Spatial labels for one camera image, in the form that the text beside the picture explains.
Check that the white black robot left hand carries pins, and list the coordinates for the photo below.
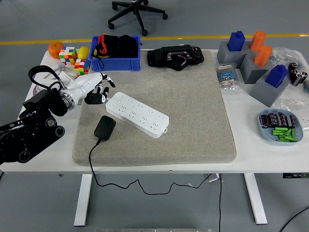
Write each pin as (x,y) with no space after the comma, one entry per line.
(84,83)

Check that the white power strip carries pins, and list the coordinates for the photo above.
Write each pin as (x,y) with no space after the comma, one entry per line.
(137,113)

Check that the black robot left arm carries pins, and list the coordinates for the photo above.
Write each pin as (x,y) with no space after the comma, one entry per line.
(36,125)

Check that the small multicolour puzzle cube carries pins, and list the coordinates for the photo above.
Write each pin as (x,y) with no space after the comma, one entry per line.
(81,67)

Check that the yellow lemon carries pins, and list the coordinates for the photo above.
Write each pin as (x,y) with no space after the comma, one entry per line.
(83,52)

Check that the large multicolour puzzle cube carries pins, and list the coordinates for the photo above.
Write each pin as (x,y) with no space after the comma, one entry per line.
(67,56)

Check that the blue plastic bin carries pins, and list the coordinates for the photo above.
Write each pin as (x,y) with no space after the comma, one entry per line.
(116,64)

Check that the orange fruit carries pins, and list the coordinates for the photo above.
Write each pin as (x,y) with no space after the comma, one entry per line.
(55,49)

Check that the black red yellow cloth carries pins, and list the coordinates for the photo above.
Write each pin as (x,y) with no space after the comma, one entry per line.
(125,47)

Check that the black electronic device housing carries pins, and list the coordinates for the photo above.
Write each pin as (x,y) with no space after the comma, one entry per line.
(159,58)

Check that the grey-brown mat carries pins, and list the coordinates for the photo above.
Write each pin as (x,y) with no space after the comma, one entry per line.
(181,108)

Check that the white table leg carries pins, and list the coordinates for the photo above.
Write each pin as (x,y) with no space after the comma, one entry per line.
(83,200)
(256,198)

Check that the clear bag of resistors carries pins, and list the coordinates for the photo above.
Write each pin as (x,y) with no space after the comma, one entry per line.
(227,77)

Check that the blue peg block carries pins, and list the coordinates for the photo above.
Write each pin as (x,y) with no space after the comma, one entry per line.
(276,76)
(236,42)

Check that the orange cylinder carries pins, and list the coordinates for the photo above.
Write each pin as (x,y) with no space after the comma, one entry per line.
(263,55)
(257,41)

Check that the grey stepped block holder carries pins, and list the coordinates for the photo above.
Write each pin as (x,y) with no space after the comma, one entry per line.
(265,93)

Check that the black printed capacitor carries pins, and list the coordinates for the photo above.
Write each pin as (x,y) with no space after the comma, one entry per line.
(265,121)
(273,120)
(282,119)
(291,121)

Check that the light blue tray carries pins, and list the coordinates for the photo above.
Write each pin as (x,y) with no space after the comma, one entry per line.
(265,135)

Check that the green cylindrical cell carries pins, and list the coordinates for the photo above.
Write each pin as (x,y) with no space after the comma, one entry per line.
(293,133)
(280,129)
(287,139)
(279,133)

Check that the black cylindrical capacitor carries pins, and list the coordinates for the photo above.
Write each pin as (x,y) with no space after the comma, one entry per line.
(293,65)
(295,76)
(303,77)

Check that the crumpled clear plastic bag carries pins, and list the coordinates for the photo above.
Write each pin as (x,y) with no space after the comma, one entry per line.
(294,105)

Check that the black table control box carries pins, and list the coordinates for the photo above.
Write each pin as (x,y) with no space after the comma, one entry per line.
(294,175)

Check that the white square wall plate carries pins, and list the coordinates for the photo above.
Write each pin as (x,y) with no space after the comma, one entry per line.
(66,76)

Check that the silver under-table bracket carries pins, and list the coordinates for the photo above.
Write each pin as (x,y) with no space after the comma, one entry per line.
(212,178)

